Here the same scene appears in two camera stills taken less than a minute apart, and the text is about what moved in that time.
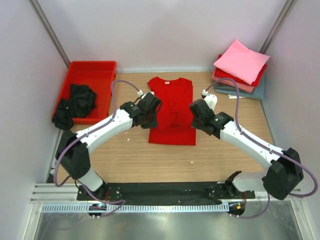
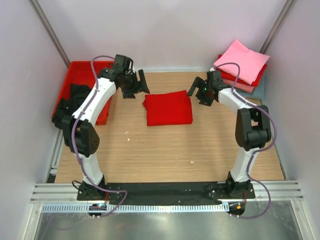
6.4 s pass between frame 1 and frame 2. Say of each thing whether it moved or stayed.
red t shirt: moved
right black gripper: moved
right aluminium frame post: stayed
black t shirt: stayed
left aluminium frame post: stayed
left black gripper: moved
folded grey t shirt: stayed
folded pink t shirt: stayed
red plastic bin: stayed
